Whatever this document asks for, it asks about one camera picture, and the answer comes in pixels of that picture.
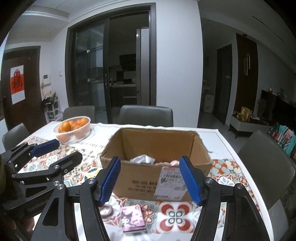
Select white knitted cloth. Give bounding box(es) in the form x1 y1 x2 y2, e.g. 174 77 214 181
130 154 155 164

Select person's left hand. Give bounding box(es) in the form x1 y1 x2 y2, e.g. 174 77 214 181
1 210 35 232

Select pink fluffy scrunchie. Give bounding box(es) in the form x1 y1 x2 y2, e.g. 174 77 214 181
154 160 180 167

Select grey chair far left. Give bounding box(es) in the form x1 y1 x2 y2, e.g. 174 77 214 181
2 123 30 151

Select grey chair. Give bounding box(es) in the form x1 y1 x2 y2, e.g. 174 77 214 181
118 105 174 127
63 105 96 123
2 123 30 151
238 131 295 209

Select oranges in basket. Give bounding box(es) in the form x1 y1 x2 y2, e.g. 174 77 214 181
58 117 89 142

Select white shoe rack shelf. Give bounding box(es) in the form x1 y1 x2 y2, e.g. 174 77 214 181
42 90 63 123

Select brown cardboard box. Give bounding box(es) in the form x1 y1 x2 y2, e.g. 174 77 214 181
100 128 212 201

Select pink cartoon card pack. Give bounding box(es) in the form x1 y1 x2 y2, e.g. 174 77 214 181
120 205 147 234

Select patterned tile tablecloth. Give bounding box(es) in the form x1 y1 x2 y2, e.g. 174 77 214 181
14 121 271 241

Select grey chair left back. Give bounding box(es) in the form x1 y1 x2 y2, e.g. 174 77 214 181
63 105 96 123

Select red calligraphy door poster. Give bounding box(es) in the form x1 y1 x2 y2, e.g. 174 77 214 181
10 65 26 105

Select grey chair centre back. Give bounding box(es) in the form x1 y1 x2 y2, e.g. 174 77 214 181
118 105 174 127

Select low white sideboard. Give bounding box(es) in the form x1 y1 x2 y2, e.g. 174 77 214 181
228 116 272 138

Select grey chair right side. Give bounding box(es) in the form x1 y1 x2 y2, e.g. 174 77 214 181
238 131 295 209

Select colourful striped cloth on chair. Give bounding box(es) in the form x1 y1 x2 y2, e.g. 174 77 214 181
267 124 295 156

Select black sliding glass door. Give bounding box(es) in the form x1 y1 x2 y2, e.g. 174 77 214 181
65 3 157 123

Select white wire fruit basket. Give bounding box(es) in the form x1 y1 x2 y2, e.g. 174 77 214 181
53 115 91 145

